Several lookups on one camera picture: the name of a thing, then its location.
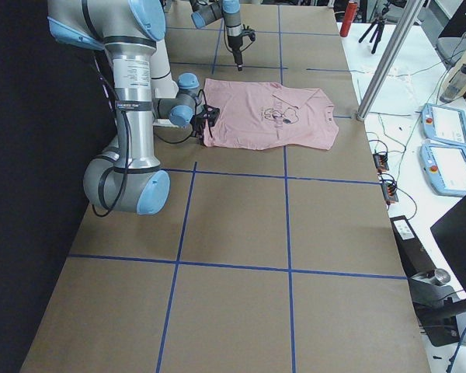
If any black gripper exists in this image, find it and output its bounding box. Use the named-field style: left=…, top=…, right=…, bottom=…
left=225, top=24, right=256, bottom=71
left=191, top=104, right=221, bottom=144

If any pink Snoopy t-shirt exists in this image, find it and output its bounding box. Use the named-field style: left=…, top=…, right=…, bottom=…
left=203, top=78, right=339, bottom=150

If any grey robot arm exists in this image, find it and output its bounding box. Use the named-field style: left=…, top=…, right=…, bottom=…
left=190, top=0, right=256, bottom=71
left=47, top=1, right=220, bottom=217

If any red bottle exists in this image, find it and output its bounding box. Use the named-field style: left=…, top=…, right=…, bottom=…
left=339, top=0, right=358, bottom=37

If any black tripod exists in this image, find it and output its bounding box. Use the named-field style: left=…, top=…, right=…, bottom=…
left=358, top=3, right=389, bottom=54

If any upper orange circuit board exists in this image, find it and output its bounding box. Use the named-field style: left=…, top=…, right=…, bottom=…
left=373, top=152, right=389, bottom=174

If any orange circuit board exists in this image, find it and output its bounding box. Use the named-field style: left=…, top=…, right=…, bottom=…
left=381, top=180, right=398, bottom=206
left=373, top=152, right=389, bottom=174

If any lower orange circuit board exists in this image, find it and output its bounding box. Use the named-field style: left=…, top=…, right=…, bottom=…
left=381, top=180, right=398, bottom=206

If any upper teach pendant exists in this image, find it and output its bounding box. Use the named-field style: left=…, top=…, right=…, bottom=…
left=421, top=103, right=466, bottom=148

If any teach pendant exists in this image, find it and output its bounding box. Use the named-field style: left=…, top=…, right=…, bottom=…
left=419, top=143, right=466, bottom=197
left=421, top=103, right=466, bottom=148

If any clear water bottle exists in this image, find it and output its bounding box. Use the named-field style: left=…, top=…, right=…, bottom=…
left=440, top=63, right=466, bottom=103

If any lower teach pendant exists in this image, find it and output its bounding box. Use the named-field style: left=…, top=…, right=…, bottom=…
left=419, top=143, right=466, bottom=197

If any black box white label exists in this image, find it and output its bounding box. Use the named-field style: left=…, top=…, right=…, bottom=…
left=390, top=215, right=436, bottom=277

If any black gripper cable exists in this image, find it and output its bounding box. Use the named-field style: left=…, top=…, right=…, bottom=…
left=91, top=46, right=214, bottom=218

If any aluminium frame post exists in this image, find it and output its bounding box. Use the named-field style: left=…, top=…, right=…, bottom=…
left=356, top=0, right=424, bottom=122

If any metal camera stand clamp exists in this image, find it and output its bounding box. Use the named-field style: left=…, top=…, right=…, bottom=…
left=408, top=273, right=466, bottom=347

